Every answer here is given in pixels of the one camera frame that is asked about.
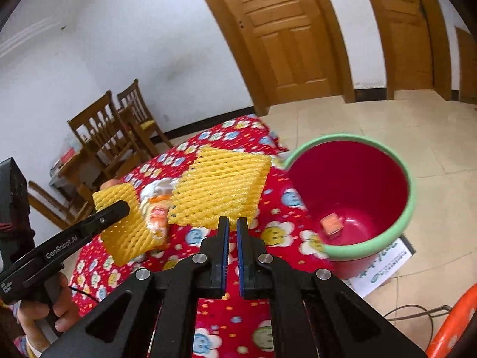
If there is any orange plastic stool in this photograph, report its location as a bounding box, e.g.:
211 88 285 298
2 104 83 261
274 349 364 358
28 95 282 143
425 283 477 358

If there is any orange white snack wrapper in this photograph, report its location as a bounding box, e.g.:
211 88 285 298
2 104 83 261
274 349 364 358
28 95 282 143
140 178 180 242

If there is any small yellow foam net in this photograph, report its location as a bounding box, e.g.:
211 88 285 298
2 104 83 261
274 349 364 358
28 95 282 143
92 183 171 268

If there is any grey cable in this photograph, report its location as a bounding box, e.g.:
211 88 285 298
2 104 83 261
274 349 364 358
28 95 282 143
384 305 454 345

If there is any narrow wooden panel door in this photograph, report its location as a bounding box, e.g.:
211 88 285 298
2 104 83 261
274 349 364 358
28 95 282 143
357 0 454 102

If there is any wooden slat-back chair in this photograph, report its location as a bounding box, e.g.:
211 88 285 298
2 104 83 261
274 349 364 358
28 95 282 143
67 90 150 180

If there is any red bin with green rim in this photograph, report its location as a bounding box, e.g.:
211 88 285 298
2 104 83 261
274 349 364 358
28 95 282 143
283 133 415 280

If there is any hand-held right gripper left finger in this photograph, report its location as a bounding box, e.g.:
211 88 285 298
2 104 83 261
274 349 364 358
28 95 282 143
39 216 230 358

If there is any plain wooden door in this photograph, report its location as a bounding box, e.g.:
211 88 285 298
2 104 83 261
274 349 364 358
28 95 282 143
455 26 477 105

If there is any red flower print tablecloth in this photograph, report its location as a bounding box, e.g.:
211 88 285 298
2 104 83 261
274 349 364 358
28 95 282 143
69 114 360 358

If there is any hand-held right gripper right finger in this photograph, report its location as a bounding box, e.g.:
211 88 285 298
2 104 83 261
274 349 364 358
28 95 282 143
236 216 427 358

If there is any person's left hand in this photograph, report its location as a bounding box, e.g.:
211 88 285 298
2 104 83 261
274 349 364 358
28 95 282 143
16 273 81 355

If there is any white printed paper sheet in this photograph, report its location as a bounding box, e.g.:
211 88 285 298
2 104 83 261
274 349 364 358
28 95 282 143
345 236 415 300

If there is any large yellow foam net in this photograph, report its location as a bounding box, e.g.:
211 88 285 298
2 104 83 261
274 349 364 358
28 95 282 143
168 145 272 231

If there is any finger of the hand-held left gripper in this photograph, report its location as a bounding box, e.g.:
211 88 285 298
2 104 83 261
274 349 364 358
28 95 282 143
79 200 131 242

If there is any small orange box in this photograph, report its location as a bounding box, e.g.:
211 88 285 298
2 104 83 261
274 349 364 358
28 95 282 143
319 212 344 237

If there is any thin black cable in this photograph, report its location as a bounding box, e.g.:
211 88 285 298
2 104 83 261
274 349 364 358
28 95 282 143
68 286 102 303

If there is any wooden chair with cushion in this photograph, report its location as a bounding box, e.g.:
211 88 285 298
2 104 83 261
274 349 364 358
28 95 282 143
117 79 174 157

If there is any wide wooden panel door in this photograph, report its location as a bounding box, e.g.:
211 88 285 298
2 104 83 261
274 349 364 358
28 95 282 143
188 0 356 117

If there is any wooden dining table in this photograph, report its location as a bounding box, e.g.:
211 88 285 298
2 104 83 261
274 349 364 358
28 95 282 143
49 108 137 211

